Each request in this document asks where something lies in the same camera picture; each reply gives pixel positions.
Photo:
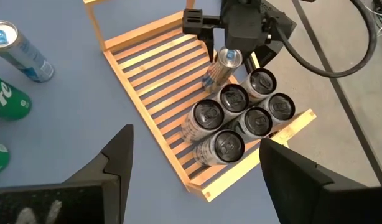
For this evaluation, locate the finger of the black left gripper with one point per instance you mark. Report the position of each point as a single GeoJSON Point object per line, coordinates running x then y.
{"type": "Point", "coordinates": [192, 20]}
{"type": "Point", "coordinates": [250, 62]}

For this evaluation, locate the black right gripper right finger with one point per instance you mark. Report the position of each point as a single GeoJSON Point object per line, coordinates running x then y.
{"type": "Point", "coordinates": [318, 199]}

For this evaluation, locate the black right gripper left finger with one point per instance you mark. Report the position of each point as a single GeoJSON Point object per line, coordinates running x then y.
{"type": "Point", "coordinates": [94, 199]}

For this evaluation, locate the blue silver Red Bull can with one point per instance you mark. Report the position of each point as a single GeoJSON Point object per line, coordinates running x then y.
{"type": "Point", "coordinates": [220, 73]}
{"type": "Point", "coordinates": [23, 56]}

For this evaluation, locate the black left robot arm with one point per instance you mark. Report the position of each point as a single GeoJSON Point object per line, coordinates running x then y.
{"type": "Point", "coordinates": [281, 34]}

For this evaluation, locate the wooden slatted shelf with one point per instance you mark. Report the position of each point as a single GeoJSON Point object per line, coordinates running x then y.
{"type": "Point", "coordinates": [234, 175]}

